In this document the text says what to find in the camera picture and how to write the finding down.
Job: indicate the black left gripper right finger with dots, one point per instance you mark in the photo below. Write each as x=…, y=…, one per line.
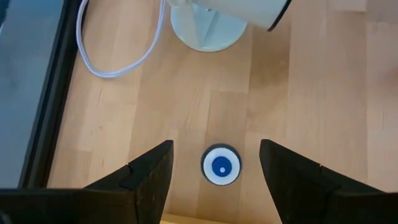
x=295, y=186

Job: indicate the white spot lamp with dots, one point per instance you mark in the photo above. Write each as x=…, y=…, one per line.
x=211, y=31

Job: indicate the black metal table frame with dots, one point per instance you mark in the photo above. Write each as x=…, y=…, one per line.
x=51, y=109

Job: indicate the blue-capped food coloring bottle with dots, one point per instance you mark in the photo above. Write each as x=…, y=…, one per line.
x=221, y=166

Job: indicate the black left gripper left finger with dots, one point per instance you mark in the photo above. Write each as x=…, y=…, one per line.
x=152, y=180

